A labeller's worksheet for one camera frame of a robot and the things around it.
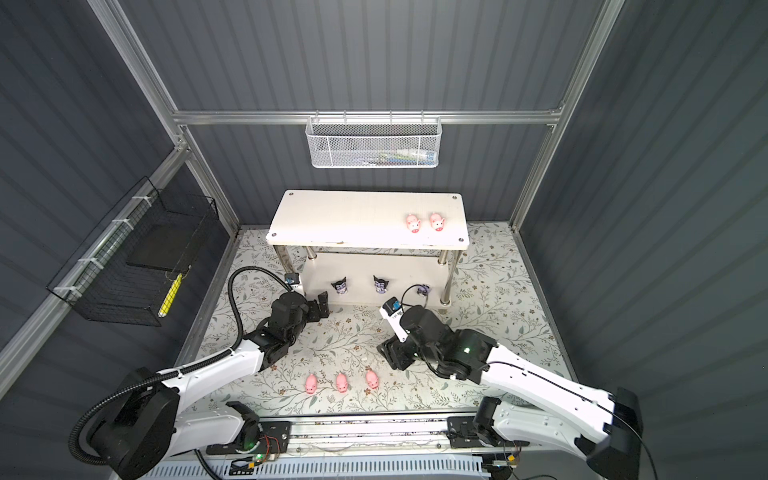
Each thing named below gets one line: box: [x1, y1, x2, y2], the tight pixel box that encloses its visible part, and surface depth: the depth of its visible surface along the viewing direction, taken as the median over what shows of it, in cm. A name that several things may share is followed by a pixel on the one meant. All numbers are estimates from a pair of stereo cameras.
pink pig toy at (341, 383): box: [336, 373, 348, 393], surface depth 83 cm
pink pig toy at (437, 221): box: [430, 212, 445, 232], surface depth 73 cm
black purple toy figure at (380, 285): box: [373, 275, 389, 294], surface depth 93 cm
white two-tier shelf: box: [266, 190, 470, 305], surface depth 79 cm
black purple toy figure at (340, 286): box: [330, 276, 348, 295], surface depth 93 cm
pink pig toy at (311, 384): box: [305, 374, 317, 395], surface depth 82 cm
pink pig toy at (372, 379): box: [366, 370, 380, 389], surface depth 83 cm
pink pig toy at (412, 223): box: [406, 214, 421, 234], surface depth 72 cm
